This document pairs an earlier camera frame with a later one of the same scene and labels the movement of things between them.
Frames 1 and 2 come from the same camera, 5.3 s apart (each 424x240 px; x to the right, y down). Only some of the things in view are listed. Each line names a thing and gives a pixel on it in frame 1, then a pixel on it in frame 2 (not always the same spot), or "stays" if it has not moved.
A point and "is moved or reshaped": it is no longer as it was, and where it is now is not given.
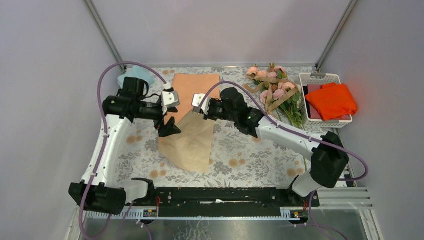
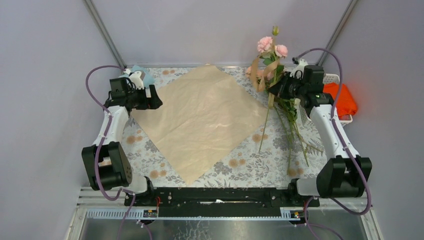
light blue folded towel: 137,72 stays
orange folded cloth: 332,102 stays
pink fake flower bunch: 278,93 is moved or reshaped
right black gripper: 208,115 → 279,89
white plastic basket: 319,78 stays
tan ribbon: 268,81 is moved or reshaped
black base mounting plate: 228,202 stays
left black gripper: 169,128 → 153,102
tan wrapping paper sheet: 191,150 is moved or reshaped
